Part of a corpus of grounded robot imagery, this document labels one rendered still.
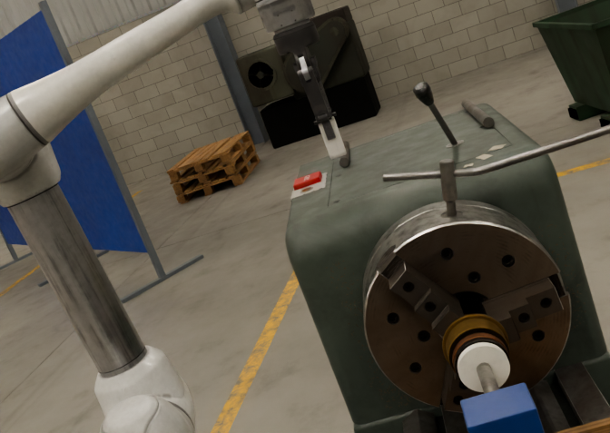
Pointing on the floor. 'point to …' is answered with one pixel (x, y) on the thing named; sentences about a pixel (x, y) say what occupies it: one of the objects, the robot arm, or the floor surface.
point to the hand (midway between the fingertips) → (332, 137)
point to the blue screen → (76, 154)
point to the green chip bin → (583, 55)
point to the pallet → (213, 166)
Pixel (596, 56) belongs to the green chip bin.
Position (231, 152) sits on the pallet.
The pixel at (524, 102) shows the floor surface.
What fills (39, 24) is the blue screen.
